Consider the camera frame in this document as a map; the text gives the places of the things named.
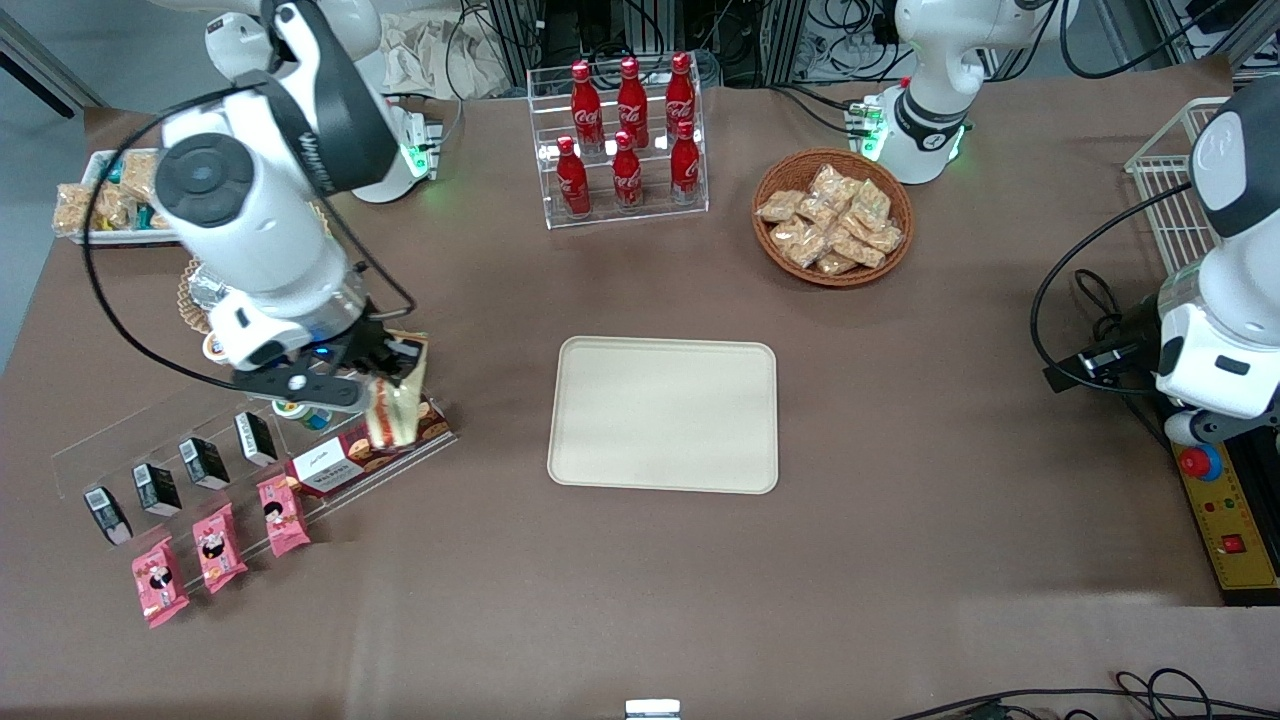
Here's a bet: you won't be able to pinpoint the brown paper table cover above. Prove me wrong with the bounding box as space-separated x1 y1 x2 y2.
0 55 1280 720

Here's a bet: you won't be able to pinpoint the clear acrylic bottle rack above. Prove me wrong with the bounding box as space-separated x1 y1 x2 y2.
527 55 709 231

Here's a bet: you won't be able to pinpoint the dark metal stand leg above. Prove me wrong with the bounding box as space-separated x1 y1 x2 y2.
0 10 106 119

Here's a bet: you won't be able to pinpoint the black arm base cable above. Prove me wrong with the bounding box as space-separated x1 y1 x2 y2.
770 84 873 137

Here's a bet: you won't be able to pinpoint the round dark wicker basket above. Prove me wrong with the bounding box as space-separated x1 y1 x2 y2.
752 148 915 288

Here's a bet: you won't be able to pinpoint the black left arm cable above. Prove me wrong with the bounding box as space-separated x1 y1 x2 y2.
1030 180 1196 396

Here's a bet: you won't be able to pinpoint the small black drink carton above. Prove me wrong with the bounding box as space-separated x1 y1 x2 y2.
178 437 231 491
234 412 279 468
84 486 133 546
133 463 183 518

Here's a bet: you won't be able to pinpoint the white wire basket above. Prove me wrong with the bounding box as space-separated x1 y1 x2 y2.
1125 97 1233 279

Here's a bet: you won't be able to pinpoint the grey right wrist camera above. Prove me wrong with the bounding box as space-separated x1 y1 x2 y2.
232 365 369 414

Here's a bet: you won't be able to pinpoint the red cookie box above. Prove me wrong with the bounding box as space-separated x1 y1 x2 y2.
285 398 453 498

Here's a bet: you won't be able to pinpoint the crumpled beige cloth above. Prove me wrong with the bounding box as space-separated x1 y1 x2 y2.
380 15 521 101

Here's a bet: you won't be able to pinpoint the pink snack packet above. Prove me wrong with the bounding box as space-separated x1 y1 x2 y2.
192 503 248 595
257 474 311 558
131 537 190 629

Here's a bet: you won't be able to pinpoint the red cola bottle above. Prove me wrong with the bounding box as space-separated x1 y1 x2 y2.
670 120 702 206
556 136 591 218
665 52 697 141
611 131 644 211
617 57 649 149
571 61 604 151

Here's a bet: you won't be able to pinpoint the looped black cable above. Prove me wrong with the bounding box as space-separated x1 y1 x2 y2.
1075 268 1129 343

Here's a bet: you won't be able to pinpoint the aluminium frame rack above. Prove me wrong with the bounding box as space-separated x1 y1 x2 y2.
480 0 813 87

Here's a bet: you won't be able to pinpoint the yellow control box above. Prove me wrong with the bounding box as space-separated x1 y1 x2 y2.
1170 440 1280 593

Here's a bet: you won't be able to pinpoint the white rectangular snack bin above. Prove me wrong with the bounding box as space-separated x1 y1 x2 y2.
70 148 183 246

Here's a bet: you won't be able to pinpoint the triangle sandwich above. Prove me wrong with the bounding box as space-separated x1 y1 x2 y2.
365 334 430 450

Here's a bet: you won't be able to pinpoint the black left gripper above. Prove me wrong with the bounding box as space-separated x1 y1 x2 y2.
1044 295 1168 393

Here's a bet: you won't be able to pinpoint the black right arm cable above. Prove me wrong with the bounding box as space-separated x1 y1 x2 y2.
82 85 417 393

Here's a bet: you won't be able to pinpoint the green lid yogurt cup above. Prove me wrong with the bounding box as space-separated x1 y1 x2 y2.
272 400 336 433

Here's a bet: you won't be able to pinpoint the puffed rice bar packet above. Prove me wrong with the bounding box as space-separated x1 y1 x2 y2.
95 180 136 229
53 183 101 236
120 152 163 204

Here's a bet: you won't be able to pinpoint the clear acrylic stepped stand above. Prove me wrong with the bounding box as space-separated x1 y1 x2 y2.
50 330 459 563

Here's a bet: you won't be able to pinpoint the beige rectangular tray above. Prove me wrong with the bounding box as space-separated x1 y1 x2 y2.
548 336 779 495

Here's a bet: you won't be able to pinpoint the black cables at table edge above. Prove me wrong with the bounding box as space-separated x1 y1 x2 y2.
890 668 1280 720

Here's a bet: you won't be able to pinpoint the light oval wicker basket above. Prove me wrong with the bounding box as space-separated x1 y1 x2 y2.
178 258 233 337

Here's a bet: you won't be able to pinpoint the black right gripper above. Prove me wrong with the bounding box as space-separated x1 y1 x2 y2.
343 317 430 404

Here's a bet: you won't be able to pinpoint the stacked aluminium foil containers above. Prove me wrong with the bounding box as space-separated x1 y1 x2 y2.
190 262 241 313

